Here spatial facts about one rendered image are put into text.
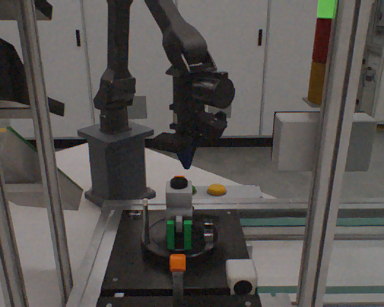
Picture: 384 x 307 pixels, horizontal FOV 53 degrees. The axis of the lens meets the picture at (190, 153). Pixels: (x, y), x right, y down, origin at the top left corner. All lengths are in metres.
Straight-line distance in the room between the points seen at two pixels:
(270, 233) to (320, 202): 0.33
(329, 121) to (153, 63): 3.20
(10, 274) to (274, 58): 3.37
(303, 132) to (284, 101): 3.30
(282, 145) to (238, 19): 3.13
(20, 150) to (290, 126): 0.38
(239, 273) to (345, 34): 0.37
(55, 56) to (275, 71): 1.99
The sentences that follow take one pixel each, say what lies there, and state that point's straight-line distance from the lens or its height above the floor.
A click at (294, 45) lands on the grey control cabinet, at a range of 3.73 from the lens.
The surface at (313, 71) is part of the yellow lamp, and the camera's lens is 0.50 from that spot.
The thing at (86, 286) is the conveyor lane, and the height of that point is 0.95.
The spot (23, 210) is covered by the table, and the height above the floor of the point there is 0.86.
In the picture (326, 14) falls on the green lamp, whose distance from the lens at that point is 0.49.
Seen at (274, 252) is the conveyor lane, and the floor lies 0.92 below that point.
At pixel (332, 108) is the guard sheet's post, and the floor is 1.26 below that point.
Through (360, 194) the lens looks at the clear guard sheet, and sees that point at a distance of 0.55.
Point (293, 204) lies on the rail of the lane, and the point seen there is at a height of 0.96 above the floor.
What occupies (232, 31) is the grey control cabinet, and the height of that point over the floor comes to 1.10.
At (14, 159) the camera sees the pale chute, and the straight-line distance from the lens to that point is 0.61.
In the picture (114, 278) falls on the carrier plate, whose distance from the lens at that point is 0.65.
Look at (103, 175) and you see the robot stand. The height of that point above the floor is 0.96.
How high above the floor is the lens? 1.38
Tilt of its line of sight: 22 degrees down
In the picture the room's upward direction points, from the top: straight up
